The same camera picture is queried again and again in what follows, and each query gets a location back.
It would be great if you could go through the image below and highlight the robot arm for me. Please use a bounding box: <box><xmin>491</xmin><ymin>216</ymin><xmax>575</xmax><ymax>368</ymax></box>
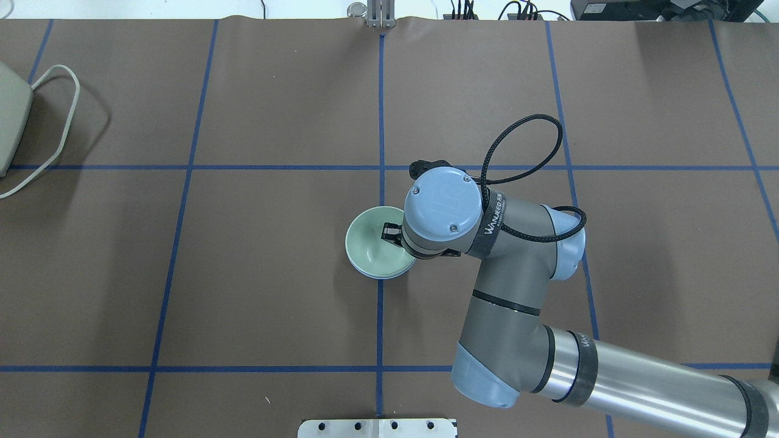
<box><xmin>382</xmin><ymin>171</ymin><xmax>777</xmax><ymax>437</ymax></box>

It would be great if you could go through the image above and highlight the cream chrome toaster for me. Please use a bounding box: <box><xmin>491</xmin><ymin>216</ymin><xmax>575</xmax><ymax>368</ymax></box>
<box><xmin>1</xmin><ymin>62</ymin><xmax>33</xmax><ymax>178</ymax></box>

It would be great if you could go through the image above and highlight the blue bowl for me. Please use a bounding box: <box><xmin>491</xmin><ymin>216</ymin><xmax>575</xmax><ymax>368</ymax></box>
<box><xmin>352</xmin><ymin>258</ymin><xmax>415</xmax><ymax>280</ymax></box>

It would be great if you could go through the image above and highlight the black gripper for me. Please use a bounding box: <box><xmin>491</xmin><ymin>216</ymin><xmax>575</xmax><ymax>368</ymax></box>
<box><xmin>381</xmin><ymin>223</ymin><xmax>414</xmax><ymax>257</ymax></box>

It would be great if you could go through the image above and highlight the aluminium frame post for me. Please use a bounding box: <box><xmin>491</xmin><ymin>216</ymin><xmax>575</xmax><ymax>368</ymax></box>
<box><xmin>365</xmin><ymin>0</ymin><xmax>397</xmax><ymax>29</ymax></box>

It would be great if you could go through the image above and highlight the white toaster power cord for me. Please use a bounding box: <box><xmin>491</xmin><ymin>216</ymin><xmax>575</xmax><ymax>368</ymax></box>
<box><xmin>0</xmin><ymin>64</ymin><xmax>81</xmax><ymax>200</ymax></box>

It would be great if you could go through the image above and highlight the green bowl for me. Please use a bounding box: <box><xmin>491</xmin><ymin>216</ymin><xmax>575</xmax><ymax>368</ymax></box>
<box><xmin>344</xmin><ymin>206</ymin><xmax>416</xmax><ymax>263</ymax></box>

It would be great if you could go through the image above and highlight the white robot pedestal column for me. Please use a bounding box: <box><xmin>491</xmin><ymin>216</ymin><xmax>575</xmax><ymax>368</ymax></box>
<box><xmin>297</xmin><ymin>418</ymin><xmax>459</xmax><ymax>437</ymax></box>

